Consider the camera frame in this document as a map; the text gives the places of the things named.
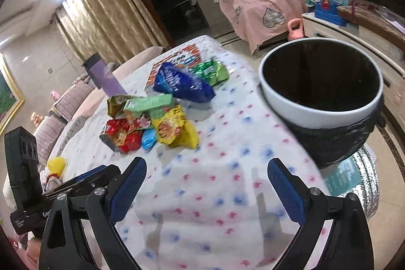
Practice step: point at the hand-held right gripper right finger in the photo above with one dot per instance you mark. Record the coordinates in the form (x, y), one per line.
(289, 191)

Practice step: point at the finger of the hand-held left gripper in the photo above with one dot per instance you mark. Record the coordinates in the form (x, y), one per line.
(91, 173)
(74, 190)

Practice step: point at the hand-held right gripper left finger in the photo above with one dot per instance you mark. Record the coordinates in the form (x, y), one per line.
(126, 191)

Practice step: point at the shiny red wrapper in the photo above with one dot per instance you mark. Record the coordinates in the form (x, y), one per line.
(131, 142)

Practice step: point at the red snack packet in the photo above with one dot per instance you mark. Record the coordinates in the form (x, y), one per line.
(114, 129)

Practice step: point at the small light blue packet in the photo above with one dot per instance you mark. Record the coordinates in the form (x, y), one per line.
(148, 138)

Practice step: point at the gold foil wrapper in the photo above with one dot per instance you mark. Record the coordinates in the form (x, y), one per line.
(115, 105)

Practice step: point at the yellow snack packet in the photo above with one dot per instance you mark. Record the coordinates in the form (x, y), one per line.
(177, 127)

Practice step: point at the white bin with black bag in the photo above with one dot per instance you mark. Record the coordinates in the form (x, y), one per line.
(284, 105)

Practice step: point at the dark blue snack bag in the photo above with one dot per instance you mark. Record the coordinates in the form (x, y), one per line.
(183, 83)

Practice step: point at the person's left forearm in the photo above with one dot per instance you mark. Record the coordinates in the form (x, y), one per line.
(31, 257)

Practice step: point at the yellow toy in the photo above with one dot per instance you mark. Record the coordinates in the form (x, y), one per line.
(57, 165)

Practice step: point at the striped purple cushion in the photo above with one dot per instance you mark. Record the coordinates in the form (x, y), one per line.
(49, 137)
(74, 97)

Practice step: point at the small doll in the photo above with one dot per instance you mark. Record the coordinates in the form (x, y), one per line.
(36, 118)

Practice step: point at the teal booklet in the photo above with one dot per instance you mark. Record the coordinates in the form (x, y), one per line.
(343, 176)

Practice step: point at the gold framed painting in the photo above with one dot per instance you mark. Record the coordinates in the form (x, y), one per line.
(12, 105)

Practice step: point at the white dotted tablecloth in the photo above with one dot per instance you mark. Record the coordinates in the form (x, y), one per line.
(205, 194)

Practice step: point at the small pink toy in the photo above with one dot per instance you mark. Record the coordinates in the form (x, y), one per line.
(55, 94)

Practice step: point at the silver foil floor mat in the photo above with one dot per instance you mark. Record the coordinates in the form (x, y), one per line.
(370, 181)

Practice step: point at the purple bottle with black lid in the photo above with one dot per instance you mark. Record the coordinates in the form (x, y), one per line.
(106, 80)

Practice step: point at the green snack packet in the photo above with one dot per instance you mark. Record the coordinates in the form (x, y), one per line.
(212, 72)

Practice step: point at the colourful picture book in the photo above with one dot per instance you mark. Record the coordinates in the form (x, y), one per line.
(186, 55)

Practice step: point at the pink kettlebell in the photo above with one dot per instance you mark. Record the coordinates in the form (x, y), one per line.
(296, 31)

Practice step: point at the gold patterned curtain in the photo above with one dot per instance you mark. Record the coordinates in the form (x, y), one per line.
(104, 10)

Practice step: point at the pink heart print cover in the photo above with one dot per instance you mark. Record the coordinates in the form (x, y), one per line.
(253, 4)

